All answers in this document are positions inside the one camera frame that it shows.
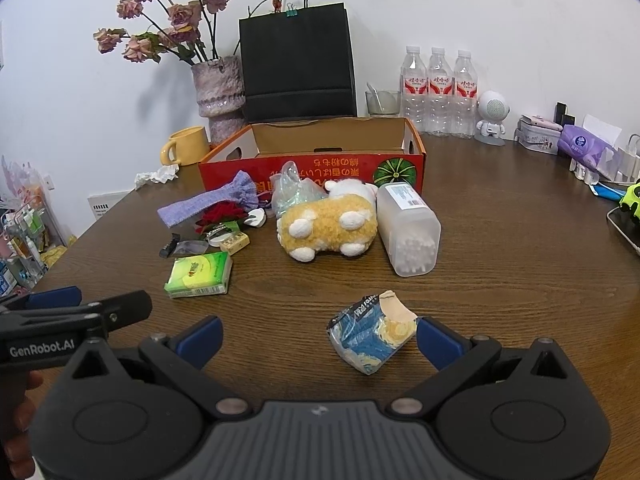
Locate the rack of small goods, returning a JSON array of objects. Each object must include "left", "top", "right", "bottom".
[{"left": 0, "top": 157, "right": 68, "bottom": 296}]

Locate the red cardboard box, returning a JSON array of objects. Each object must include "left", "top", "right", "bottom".
[{"left": 197, "top": 117, "right": 427, "bottom": 206}]

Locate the printed tin box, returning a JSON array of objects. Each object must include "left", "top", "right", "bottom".
[{"left": 514, "top": 127, "right": 561, "bottom": 155}]

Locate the purple knitted pouch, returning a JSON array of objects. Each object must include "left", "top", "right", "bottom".
[{"left": 157, "top": 170, "right": 261, "bottom": 236}]

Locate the clear iridescent plastic bag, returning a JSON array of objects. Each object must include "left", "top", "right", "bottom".
[{"left": 270, "top": 161, "right": 328, "bottom": 221}]

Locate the white wall unit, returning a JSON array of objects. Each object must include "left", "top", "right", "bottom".
[{"left": 87, "top": 191, "right": 133, "bottom": 221}]

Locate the clear cotton swab container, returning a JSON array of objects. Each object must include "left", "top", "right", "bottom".
[{"left": 375, "top": 182, "right": 442, "bottom": 277}]

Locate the glass cup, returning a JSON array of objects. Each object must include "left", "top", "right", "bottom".
[{"left": 365, "top": 89, "right": 402, "bottom": 117}]

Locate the small yellow box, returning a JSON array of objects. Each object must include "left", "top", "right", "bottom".
[{"left": 220, "top": 233, "right": 251, "bottom": 255}]

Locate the person's left hand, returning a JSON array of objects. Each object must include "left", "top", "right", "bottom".
[{"left": 0, "top": 372, "right": 46, "bottom": 467}]

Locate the purple ceramic vase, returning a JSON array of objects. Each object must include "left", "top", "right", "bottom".
[{"left": 191, "top": 55, "right": 247, "bottom": 146}]

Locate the white robot figurine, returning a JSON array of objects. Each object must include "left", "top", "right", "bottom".
[{"left": 474, "top": 91, "right": 511, "bottom": 146}]

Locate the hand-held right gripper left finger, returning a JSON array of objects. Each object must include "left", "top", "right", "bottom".
[{"left": 72, "top": 316, "right": 252, "bottom": 422}]

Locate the blue painting-print tissue packet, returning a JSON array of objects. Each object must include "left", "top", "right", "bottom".
[{"left": 326, "top": 290, "right": 418, "bottom": 376}]

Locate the red label water bottle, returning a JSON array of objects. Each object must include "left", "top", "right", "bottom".
[
  {"left": 452, "top": 50, "right": 478, "bottom": 138},
  {"left": 401, "top": 46, "right": 429, "bottom": 133},
  {"left": 427, "top": 47, "right": 455, "bottom": 136}
]

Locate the black paper bag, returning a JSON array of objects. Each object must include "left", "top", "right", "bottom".
[{"left": 239, "top": 0, "right": 358, "bottom": 123}]

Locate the round silver tin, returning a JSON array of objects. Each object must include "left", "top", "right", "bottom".
[{"left": 205, "top": 223, "right": 241, "bottom": 248}]

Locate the red artificial rose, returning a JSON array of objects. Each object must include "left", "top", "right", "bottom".
[{"left": 194, "top": 203, "right": 251, "bottom": 236}]

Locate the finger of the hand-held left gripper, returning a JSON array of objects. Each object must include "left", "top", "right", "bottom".
[
  {"left": 0, "top": 286, "right": 83, "bottom": 313},
  {"left": 75, "top": 291, "right": 153, "bottom": 333}
]

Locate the white spoon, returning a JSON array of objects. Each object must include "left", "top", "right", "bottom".
[{"left": 366, "top": 82, "right": 388, "bottom": 113}]

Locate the crumpled white tissue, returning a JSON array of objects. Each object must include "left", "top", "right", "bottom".
[{"left": 135, "top": 164, "right": 180, "bottom": 188}]

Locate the metal tray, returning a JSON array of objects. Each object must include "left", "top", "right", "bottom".
[{"left": 606, "top": 205, "right": 640, "bottom": 256}]

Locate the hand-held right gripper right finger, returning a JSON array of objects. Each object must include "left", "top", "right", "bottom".
[{"left": 387, "top": 316, "right": 576, "bottom": 421}]

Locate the green toy car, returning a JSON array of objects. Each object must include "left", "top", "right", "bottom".
[{"left": 618, "top": 180, "right": 640, "bottom": 218}]

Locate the white paper bag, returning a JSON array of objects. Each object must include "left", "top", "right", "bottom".
[{"left": 607, "top": 134, "right": 640, "bottom": 181}]

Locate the green tissue packet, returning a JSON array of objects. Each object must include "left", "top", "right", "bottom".
[{"left": 164, "top": 251, "right": 233, "bottom": 298}]

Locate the yellow sheep plush toy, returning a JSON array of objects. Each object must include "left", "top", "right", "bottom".
[{"left": 276, "top": 178, "right": 379, "bottom": 263}]

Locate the purple tissue pack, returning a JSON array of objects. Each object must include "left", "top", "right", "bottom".
[{"left": 557, "top": 114, "right": 623, "bottom": 171}]

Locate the pink case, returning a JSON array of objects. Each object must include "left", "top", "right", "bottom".
[{"left": 519, "top": 115, "right": 563, "bottom": 132}]

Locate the yellow mug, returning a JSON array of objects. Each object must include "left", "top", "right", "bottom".
[{"left": 160, "top": 126, "right": 211, "bottom": 167}]

